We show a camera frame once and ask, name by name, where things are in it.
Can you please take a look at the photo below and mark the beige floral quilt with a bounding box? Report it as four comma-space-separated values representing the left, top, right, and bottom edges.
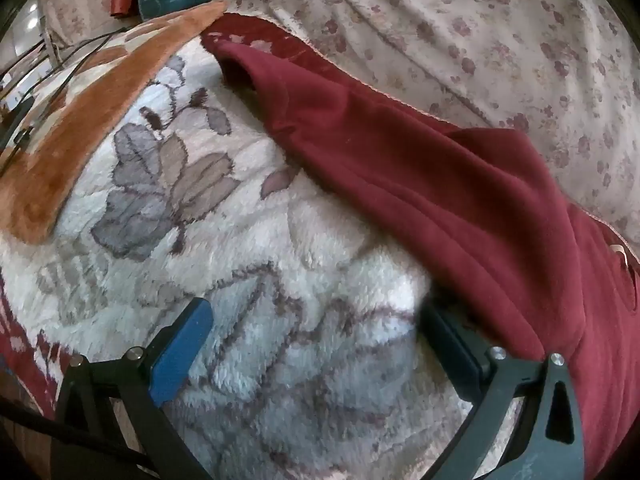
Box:
212, 0, 638, 246

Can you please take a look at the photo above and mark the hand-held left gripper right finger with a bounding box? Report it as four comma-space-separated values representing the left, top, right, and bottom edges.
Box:
422, 304, 587, 480

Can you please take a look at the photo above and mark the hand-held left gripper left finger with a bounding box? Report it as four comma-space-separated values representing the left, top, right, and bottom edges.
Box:
50, 298, 215, 480

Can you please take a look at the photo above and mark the maroon sweatshirt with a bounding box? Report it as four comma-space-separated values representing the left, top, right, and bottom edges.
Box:
215, 40, 640, 480

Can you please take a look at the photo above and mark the black braided cable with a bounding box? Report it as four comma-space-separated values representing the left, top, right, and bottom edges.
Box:
0, 394, 151, 466

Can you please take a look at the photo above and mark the plush floral blanket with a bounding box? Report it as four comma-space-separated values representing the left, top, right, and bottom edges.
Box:
0, 0, 640, 480

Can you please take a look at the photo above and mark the thin black cable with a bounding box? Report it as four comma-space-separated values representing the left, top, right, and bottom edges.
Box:
0, 44, 111, 173
0, 27, 129, 78

